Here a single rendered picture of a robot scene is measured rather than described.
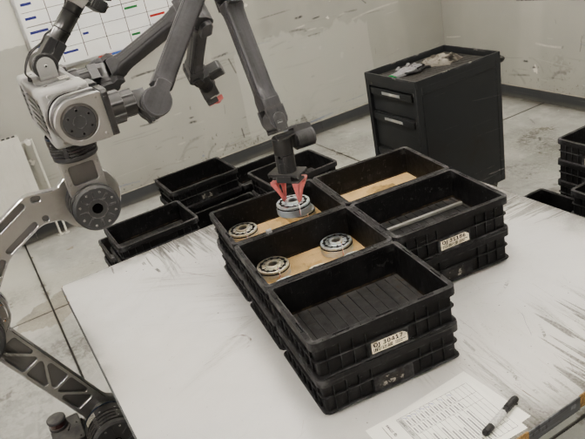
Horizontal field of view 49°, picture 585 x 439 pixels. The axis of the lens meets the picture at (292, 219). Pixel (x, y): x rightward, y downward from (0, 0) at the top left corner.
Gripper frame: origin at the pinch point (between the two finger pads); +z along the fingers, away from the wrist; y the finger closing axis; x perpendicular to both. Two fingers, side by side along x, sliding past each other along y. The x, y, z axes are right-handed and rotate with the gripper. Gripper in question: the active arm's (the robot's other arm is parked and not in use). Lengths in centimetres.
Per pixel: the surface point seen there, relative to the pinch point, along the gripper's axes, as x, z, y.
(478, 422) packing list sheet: 41, 35, -60
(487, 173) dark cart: -202, 80, -20
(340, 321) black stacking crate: 26.6, 22.5, -22.6
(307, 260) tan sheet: -1.7, 22.1, -0.6
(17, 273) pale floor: -89, 108, 264
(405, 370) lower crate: 32, 31, -41
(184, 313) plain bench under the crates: 15, 36, 39
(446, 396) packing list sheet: 35, 35, -51
